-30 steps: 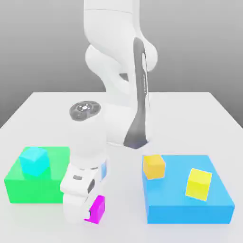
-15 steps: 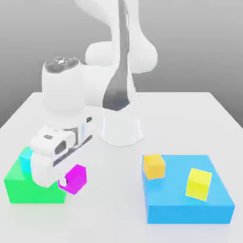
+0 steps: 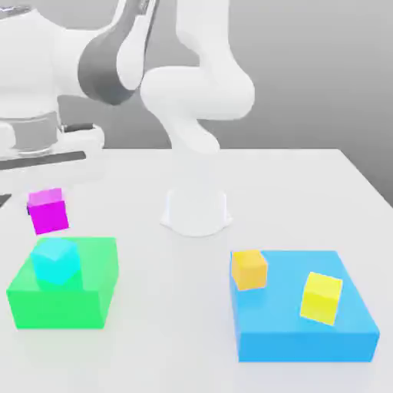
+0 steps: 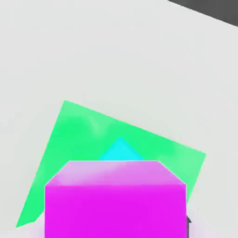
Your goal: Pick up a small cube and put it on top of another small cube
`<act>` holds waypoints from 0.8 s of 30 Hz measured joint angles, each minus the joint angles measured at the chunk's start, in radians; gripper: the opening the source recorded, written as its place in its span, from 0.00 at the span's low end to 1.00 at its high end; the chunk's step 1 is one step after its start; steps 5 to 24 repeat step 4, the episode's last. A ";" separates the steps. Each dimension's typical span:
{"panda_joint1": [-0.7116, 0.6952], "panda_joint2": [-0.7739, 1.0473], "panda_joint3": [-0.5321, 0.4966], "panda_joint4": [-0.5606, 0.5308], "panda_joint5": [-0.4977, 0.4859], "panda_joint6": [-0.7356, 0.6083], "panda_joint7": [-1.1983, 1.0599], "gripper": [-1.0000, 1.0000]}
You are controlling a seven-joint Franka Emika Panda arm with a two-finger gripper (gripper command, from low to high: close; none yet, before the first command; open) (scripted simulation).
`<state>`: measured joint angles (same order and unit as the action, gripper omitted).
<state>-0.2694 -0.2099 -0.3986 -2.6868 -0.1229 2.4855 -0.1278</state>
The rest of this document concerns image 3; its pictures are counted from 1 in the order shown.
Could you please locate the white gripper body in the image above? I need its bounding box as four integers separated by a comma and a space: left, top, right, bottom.
0, 149, 105, 192

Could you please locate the small magenta cube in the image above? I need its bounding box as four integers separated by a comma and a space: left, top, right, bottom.
26, 187, 71, 236

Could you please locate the small cyan cube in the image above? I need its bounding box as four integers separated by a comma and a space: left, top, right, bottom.
29, 237, 81, 286

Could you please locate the small orange cube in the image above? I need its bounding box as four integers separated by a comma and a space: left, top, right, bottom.
231, 249, 269, 292

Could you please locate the small yellow cube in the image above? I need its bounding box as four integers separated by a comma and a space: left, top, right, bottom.
299, 271, 344, 326

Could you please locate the large green box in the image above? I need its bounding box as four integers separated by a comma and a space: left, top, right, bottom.
5, 236, 120, 330

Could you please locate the large blue box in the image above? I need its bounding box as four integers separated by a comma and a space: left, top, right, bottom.
229, 249, 381, 363

